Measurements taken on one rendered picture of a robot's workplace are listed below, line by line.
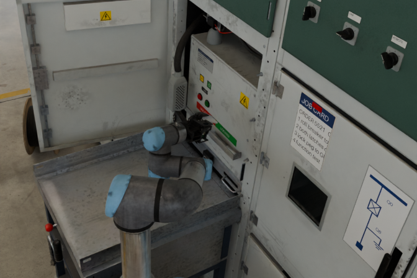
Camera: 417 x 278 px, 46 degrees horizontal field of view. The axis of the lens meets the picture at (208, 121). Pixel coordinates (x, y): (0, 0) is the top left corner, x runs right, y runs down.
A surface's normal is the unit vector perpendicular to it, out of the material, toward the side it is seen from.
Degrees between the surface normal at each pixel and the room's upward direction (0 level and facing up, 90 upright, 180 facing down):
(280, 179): 90
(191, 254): 90
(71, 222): 0
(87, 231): 0
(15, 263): 0
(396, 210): 90
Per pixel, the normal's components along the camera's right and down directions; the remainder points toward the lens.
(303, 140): -0.84, 0.26
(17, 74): 0.07, -0.80
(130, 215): -0.09, 0.54
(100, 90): 0.38, 0.57
